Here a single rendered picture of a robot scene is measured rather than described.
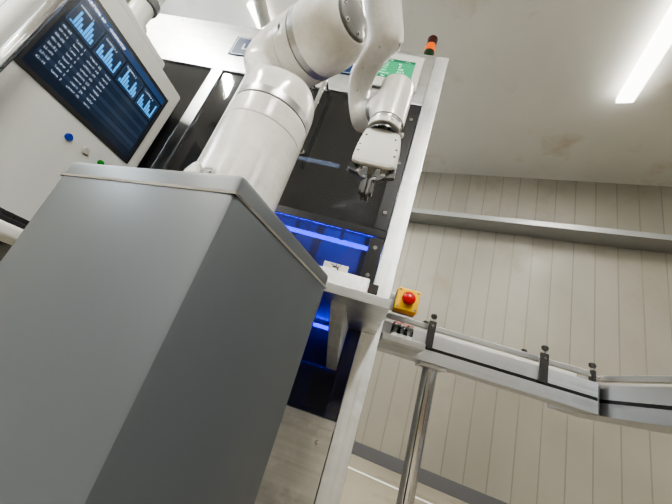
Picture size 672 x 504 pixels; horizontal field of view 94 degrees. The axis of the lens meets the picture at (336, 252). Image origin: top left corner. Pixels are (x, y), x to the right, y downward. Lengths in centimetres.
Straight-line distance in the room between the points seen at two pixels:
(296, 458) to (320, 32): 96
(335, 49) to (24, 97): 85
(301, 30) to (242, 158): 24
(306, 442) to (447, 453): 289
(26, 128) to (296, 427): 106
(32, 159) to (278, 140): 85
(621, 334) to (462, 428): 182
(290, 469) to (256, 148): 83
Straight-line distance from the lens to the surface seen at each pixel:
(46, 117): 121
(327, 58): 58
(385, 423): 382
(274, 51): 63
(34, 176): 120
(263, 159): 43
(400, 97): 82
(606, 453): 404
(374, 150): 73
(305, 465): 101
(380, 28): 87
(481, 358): 116
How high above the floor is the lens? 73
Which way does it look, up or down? 20 degrees up
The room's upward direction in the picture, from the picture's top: 18 degrees clockwise
